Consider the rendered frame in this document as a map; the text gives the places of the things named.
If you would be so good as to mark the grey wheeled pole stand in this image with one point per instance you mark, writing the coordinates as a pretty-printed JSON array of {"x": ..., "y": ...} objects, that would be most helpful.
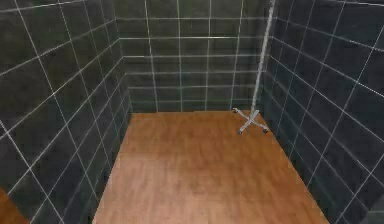
[{"x": 252, "y": 118}]

